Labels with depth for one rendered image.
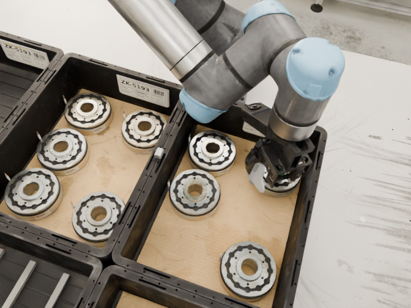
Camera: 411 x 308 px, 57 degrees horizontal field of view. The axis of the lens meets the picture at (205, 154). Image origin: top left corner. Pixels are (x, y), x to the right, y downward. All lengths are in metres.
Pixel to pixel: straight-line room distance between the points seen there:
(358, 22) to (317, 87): 2.25
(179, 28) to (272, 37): 0.14
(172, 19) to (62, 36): 0.76
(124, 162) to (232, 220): 0.26
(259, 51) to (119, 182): 0.41
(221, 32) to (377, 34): 1.84
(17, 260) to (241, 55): 0.55
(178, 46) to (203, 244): 0.37
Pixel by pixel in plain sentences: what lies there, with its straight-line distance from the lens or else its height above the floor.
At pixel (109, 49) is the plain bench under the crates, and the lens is 1.27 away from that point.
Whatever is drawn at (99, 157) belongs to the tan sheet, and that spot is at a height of 0.83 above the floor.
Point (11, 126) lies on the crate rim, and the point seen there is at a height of 0.93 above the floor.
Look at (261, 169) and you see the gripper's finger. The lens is 0.73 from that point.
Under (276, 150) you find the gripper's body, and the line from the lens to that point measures 0.68.
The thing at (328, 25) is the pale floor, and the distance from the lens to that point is 2.66.
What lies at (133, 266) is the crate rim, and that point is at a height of 0.93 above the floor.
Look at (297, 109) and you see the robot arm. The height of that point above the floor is 1.13.
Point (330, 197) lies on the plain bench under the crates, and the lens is 1.01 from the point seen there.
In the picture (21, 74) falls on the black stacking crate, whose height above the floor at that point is 0.83.
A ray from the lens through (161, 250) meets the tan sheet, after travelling 0.75.
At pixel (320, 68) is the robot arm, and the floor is 1.21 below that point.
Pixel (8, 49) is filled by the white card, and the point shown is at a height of 0.89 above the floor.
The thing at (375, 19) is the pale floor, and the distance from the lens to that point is 2.85.
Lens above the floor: 1.55
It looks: 57 degrees down
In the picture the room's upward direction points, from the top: 6 degrees clockwise
